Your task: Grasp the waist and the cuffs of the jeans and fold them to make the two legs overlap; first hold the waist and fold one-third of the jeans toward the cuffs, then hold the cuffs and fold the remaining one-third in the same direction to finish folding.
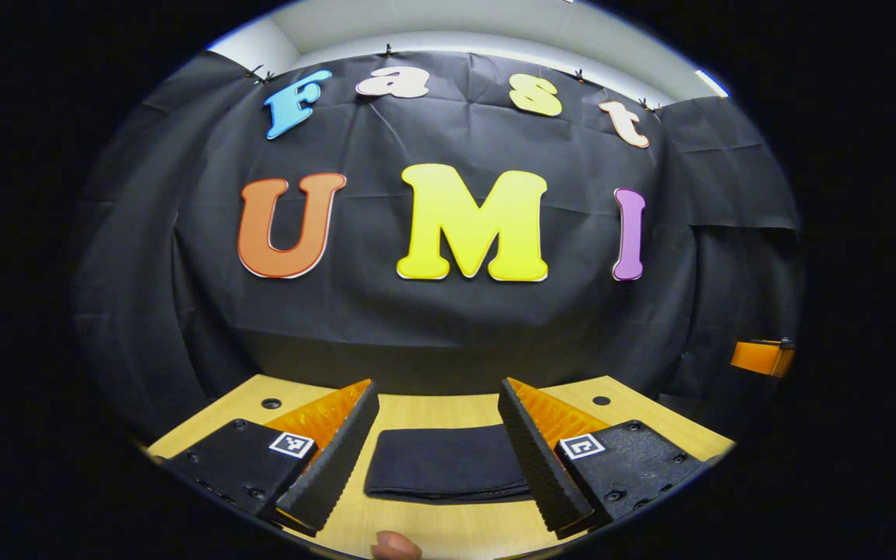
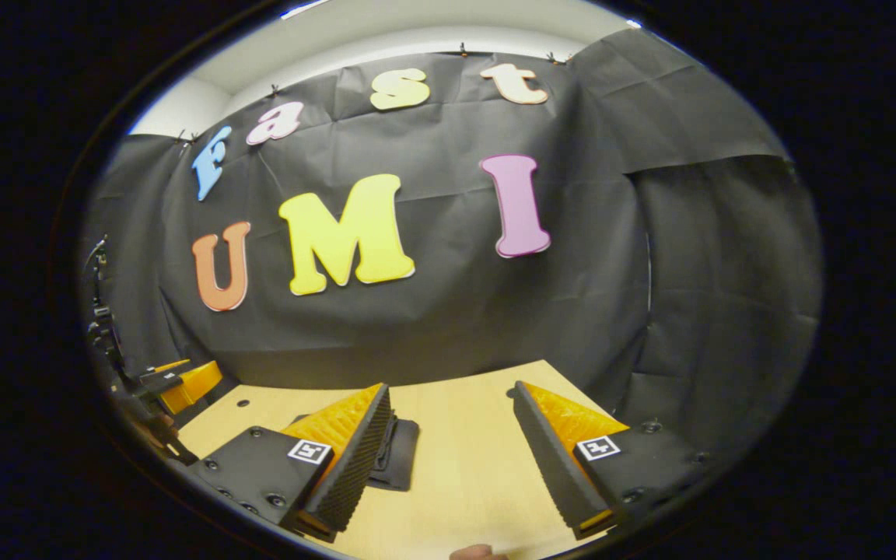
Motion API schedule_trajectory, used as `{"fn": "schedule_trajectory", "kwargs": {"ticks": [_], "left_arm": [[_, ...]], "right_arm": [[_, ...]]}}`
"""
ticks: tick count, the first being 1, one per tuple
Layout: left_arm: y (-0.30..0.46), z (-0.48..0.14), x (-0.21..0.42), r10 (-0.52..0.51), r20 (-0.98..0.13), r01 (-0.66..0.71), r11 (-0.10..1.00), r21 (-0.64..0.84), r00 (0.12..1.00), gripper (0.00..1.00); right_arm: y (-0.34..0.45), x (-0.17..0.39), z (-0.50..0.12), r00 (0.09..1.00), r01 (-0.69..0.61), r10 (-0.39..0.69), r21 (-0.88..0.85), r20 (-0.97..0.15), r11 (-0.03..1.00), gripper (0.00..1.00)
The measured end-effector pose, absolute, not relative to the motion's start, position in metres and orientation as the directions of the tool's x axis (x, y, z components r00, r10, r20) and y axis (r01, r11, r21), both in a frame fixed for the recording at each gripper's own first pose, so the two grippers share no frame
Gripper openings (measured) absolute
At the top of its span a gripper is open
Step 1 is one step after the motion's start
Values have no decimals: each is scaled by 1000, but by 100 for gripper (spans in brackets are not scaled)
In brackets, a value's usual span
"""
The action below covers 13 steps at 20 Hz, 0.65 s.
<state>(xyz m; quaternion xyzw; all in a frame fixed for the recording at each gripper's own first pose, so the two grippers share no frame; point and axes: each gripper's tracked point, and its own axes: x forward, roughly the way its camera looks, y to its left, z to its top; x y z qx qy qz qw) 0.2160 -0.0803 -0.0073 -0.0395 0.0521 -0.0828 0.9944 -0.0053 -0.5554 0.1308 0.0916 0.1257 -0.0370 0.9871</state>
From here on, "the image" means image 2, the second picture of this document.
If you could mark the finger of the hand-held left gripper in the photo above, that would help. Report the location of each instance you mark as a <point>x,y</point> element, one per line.
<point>195,383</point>

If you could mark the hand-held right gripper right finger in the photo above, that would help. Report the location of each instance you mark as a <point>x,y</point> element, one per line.
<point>553,467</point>

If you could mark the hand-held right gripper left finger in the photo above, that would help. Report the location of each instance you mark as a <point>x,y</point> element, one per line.
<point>358,467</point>

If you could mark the black jeans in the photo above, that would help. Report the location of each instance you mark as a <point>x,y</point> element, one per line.
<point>401,459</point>

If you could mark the black backdrop cloth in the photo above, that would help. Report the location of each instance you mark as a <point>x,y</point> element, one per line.
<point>456,311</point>

